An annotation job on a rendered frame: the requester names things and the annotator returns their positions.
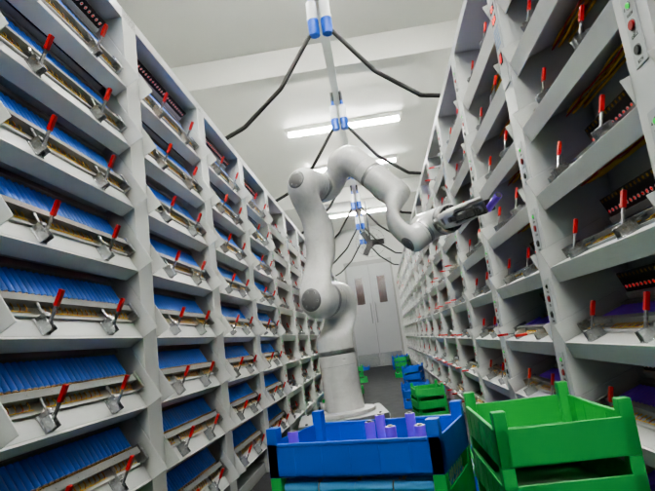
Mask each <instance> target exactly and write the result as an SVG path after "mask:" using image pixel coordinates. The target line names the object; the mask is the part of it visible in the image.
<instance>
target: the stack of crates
mask: <svg viewBox="0 0 655 491"><path fill-rule="evenodd" d="M554 384H555V389H556V395H550V396H542V397H527V398H518V399H510V400H501V401H493V402H485V403H476V400H475V394H474V392H465V393H463V397H464V403H465V409H466V416H467V422H468V428H469V434H470V440H471V445H472V451H473V457H474V463H475V469H476V476H477V481H478V486H479V491H651V489H650V485H649V480H648V475H647V472H646V467H645V464H644V459H643V455H642V454H643V453H642V449H641V444H640V439H639V435H638V430H637V425H636V417H635V414H634V410H633V405H632V401H631V398H630V397H625V396H623V397H613V398H612V401H613V406H614V408H612V407H609V406H606V405H602V404H599V403H596V402H593V401H590V400H587V399H583V398H580V397H576V396H573V395H570V394H569V391H568V387H567V382H566V381H556V382H554ZM617 457H625V461H623V460H621V459H619V458H617Z"/></svg>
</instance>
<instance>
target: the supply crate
mask: <svg viewBox="0 0 655 491"><path fill-rule="evenodd" d="M449 407H450V413H451V414H444V415H430V416H415V420H416V424H418V423H422V424H425V427H426V434H427V436H412V437H408V436H407V429H406V422H405V417H400V418H385V423H386V426H387V425H395V426H396V429H397V436H398V437H392V438H378V437H377V429H376V423H375V419H369V420H371V421H374V423H375V430H376V437H377V438H373V439H366V429H365V422H366V421H368V420H355V421H340V422H326V420H325V412H324V410H315V411H313V412H312V420H313V425H312V426H310V427H307V428H305V429H303V430H300V431H298V438H299V442H296V443H289V439H288V437H287V436H285V437H283V438H282V433H281V427H275V428H270V429H267V430H266V437H267V448H268V458H269V468H270V478H295V477H339V476H383V475H427V474H446V473H447V472H448V470H449V469H450V468H451V466H452V465H453V464H454V463H455V461H456V460H457V459H458V458H459V456H460V455H461V454H462V453H463V451H464V450H465V449H466V447H467V446H468V445H469V440H468V435H467V428H466V422H465V416H464V411H463V404H462V400H461V399H455V400H451V401H450V402H449Z"/></svg>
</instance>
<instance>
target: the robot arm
mask: <svg viewBox="0 0 655 491"><path fill-rule="evenodd" d="M350 176H351V177H353V178H354V179H355V180H356V181H358V182H359V183H360V184H361V185H363V186H364V187H365V188H366V189H367V190H368V191H369V192H371V193H372V194H373V195H374V196H376V197H377V198H378V199H380V200H381V201H382V202H383V203H384V204H385V205H386V223H387V226H388V229H389V231H390V233H391V234H392V235H393V236H394V237H395V238H396V239H397V240H398V241H399V242H400V243H401V244H402V245H403V246H405V247H406V248H407V249H409V250H411V251H413V252H418V251H420V250H422V249H423V248H424V247H426V246H427V245H428V244H430V243H431V242H432V241H434V240H435V239H437V238H439V237H441V236H444V235H447V234H451V233H454V232H456V231H458V230H459V228H460V227H461V225H462V224H464V223H466V222H468V221H470V220H472V219H474V218H476V217H478V216H480V215H483V214H486V213H488V210H487V208H486V205H487V204H488V202H489V201H490V200H491V198H489V199H486V200H483V201H482V198H481V197H476V198H475V199H472V200H470V201H467V202H464V203H462V204H459V205H457V206H454V205H450V204H446V205H443V206H440V207H437V208H433V209H430V210H428V211H425V212H422V213H420V214H417V215H416V216H414V218H413V219H412V221H411V225H408V224H407V223H405V222H404V221H403V220H402V218H401V217H400V211H401V209H402V207H403V206H404V204H405V202H406V201H407V199H408V198H409V195H410V189H409V187H408V186H407V185H406V184H405V183H404V182H403V181H402V180H400V179H399V178H398V177H397V176H395V175H394V174H393V173H391V172H390V171H389V170H387V169H386V168H385V167H383V166H382V165H381V164H380V163H378V162H377V161H376V160H374V159H373V158H372V157H370V156H369V155H368V154H367V153H366V152H365V151H363V150H362V149H360V148H359V147H357V146H355V145H344V146H342V147H339V148H338V149H336V150H335V151H333V152H332V153H331V154H330V156H329V157H328V160H327V169H326V170H325V171H324V172H318V171H316V170H311V169H307V168H300V169H297V170H295V171H293V172H292V173H291V175H290V176H289V179H288V192H289V198H290V200H291V202H292V204H293V206H294V208H295V210H296V212H297V214H298V216H299V218H300V220H301V223H302V226H303V231H304V238H305V245H306V262H305V267H304V272H303V276H302V280H301V285H300V292H299V299H300V305H301V308H302V310H303V311H304V312H305V314H307V315H308V316H309V317H311V318H314V319H325V321H324V326H323V329H322V331H321V333H320V335H319V337H318V340H317V351H318V357H319V364H320V369H321V375H322V381H323V388H324V394H325V400H326V401H325V403H321V402H320V404H321V410H325V411H324V412H325V420H330V419H339V418H346V417H351V416H356V415H361V414H365V413H368V412H370V411H373V410H375V409H376V406H375V404H364V398H363V393H362V387H361V381H360V375H359V370H358V365H357V359H356V353H355V347H354V342H353V328H354V324H355V320H356V314H357V300H356V296H355V294H354V291H353V290H352V288H351V287H350V286H349V285H347V284H346V283H340V282H332V281H331V268H332V264H333V261H334V257H335V239H334V231H333V225H332V222H331V219H330V217H329V215H328V213H327V211H326V209H325V207H324V205H323V203H326V202H329V201H331V200H333V199H334V198H336V197H337V196H338V195H339V194H340V193H341V191H342V189H343V187H344V185H345V183H346V181H347V179H348V178H349V177H350Z"/></svg>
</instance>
